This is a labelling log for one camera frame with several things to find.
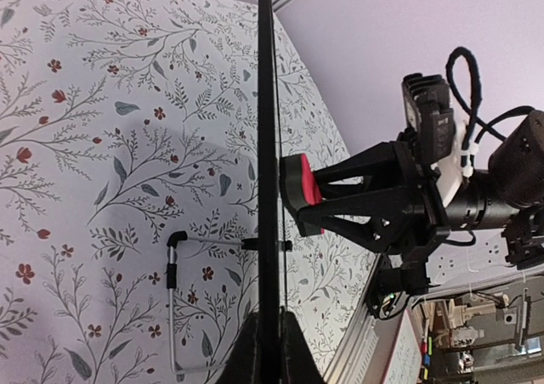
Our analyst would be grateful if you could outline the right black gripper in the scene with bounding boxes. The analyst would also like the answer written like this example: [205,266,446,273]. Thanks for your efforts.
[296,139,451,270]

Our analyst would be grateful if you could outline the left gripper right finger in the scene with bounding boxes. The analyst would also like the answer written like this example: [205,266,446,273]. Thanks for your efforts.
[280,310,324,384]

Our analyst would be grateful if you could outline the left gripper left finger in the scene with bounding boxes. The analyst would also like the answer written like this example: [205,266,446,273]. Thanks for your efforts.
[216,312,259,384]

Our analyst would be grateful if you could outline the red whiteboard eraser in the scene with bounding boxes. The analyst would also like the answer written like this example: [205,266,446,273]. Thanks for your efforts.
[280,154,323,237]

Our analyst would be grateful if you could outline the white whiteboard with black frame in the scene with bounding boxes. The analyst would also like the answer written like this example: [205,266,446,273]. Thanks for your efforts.
[258,0,281,383]

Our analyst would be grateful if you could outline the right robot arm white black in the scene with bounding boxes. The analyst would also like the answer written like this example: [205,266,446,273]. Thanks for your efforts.
[280,47,543,319]

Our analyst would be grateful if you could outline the black whiteboard stand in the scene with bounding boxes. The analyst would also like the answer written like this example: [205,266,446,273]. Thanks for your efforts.
[164,230,294,375]

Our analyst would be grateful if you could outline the cluttered background shelves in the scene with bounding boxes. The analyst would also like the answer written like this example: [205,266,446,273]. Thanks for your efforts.
[411,274,543,383]

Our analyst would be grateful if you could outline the floral patterned table mat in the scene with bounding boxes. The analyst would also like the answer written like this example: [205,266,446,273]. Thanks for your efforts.
[0,0,379,384]

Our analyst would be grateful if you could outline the front aluminium rail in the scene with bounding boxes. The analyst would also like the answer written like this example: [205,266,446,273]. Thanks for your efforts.
[324,257,400,383]

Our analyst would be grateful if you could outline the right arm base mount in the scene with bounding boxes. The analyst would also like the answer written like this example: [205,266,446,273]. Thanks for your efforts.
[365,255,430,320]

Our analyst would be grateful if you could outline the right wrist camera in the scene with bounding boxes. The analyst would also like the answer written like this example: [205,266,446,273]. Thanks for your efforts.
[400,73,468,206]

